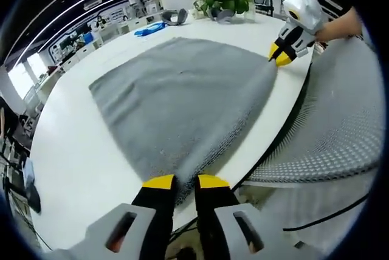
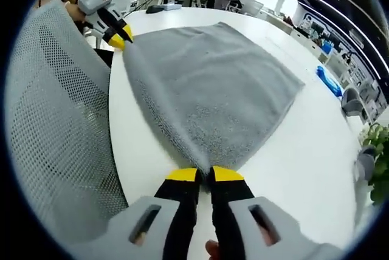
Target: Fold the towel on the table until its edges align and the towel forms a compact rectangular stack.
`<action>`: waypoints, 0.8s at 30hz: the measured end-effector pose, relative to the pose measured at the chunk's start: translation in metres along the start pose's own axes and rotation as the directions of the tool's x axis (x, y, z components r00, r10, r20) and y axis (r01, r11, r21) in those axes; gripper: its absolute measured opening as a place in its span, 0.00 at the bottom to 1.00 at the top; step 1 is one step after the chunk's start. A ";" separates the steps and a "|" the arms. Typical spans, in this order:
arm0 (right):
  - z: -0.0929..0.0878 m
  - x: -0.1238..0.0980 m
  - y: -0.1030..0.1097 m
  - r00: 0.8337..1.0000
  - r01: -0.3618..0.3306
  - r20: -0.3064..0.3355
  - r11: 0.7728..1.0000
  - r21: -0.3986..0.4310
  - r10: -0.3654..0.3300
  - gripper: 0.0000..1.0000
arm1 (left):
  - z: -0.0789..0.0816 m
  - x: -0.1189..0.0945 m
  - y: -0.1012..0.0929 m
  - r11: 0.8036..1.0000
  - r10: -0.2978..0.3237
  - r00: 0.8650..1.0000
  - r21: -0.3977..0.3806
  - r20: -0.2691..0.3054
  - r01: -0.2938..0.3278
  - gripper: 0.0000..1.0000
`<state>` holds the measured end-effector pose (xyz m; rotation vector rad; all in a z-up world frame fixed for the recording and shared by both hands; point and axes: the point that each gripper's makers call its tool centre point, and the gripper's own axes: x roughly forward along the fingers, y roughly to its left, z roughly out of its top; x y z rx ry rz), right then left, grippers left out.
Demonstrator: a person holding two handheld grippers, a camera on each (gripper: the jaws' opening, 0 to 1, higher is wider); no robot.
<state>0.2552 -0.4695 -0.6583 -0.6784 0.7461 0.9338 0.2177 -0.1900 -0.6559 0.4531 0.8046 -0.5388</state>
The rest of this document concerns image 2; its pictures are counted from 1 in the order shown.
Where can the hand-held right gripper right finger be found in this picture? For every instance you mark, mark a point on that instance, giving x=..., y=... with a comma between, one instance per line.
x=231, y=205

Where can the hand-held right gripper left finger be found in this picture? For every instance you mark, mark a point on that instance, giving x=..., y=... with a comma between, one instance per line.
x=179, y=205

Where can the grey towel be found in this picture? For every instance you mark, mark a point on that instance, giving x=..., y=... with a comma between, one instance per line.
x=206, y=77

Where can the person's right hand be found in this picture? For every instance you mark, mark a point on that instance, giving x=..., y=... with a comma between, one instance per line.
x=213, y=251

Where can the white table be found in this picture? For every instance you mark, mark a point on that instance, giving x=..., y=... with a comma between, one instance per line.
x=288, y=166

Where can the grey mesh chair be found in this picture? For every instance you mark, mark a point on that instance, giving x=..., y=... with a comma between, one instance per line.
x=54, y=114

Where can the blue wet wipes packet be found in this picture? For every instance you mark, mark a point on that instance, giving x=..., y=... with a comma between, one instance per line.
x=329, y=82

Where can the green potted plant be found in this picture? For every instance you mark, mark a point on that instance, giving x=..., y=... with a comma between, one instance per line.
x=381, y=156

